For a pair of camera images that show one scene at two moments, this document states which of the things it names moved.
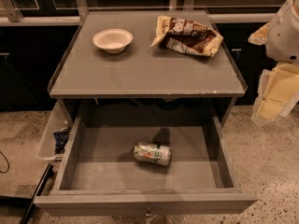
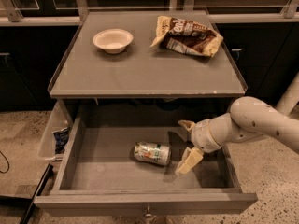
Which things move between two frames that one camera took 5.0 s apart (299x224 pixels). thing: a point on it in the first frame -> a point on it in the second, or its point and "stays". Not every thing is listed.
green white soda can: x=152 y=152 stays
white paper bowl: x=112 y=40 stays
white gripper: x=284 y=37 -> x=202 y=137
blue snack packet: x=60 y=139 stays
